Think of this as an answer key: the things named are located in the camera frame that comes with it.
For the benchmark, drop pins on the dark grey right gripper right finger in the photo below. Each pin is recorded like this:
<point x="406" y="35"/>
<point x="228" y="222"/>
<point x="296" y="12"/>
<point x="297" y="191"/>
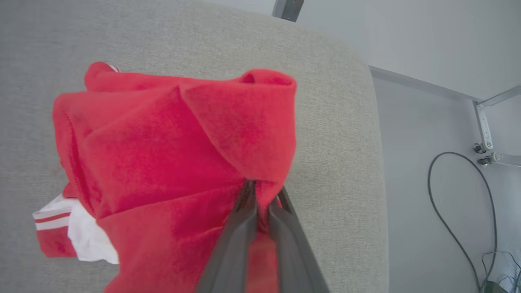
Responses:
<point x="293" y="252"/>

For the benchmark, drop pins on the silver metal frame with casters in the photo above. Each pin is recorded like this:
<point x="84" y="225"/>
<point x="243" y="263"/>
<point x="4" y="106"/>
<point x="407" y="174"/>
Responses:
<point x="484" y="126"/>

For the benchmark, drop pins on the red shirt with white trim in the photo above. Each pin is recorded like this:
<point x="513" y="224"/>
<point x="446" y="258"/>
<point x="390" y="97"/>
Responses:
<point x="154" y="154"/>

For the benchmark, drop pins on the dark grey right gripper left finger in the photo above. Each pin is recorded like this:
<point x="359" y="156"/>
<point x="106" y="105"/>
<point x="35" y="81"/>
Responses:
<point x="234" y="252"/>

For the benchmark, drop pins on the grey floor rail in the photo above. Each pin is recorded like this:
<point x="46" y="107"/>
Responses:
<point x="423" y="84"/>

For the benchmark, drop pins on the black slanted stand pole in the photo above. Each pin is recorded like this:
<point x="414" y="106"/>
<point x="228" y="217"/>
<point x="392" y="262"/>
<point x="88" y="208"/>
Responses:
<point x="290" y="9"/>

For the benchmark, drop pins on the dark box on floor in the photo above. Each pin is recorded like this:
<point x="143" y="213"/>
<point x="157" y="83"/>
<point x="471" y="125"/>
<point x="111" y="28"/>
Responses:
<point x="493" y="287"/>

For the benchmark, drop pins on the grey fabric sofa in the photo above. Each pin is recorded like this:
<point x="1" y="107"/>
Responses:
<point x="338" y="142"/>

